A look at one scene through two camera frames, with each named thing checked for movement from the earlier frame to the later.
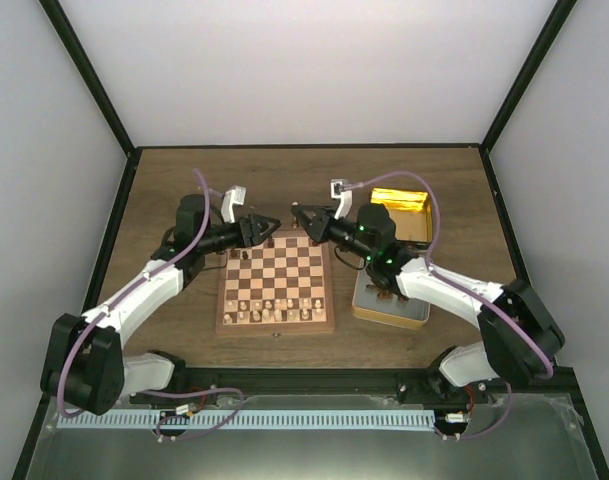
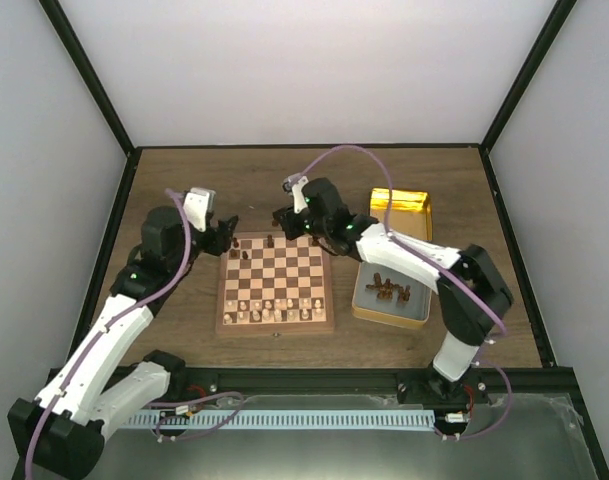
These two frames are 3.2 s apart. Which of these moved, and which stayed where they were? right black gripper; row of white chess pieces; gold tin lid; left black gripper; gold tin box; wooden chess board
Moved: left black gripper; right black gripper
Stayed: gold tin box; gold tin lid; wooden chess board; row of white chess pieces
